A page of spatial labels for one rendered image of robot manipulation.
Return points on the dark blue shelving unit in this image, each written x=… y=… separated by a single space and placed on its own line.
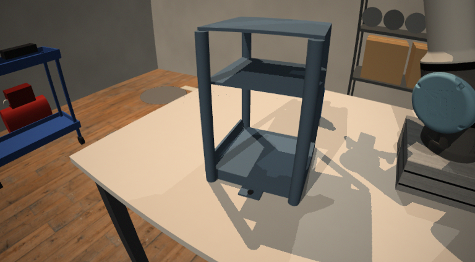
x=259 y=160

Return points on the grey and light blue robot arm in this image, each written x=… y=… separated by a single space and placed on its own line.
x=444 y=97

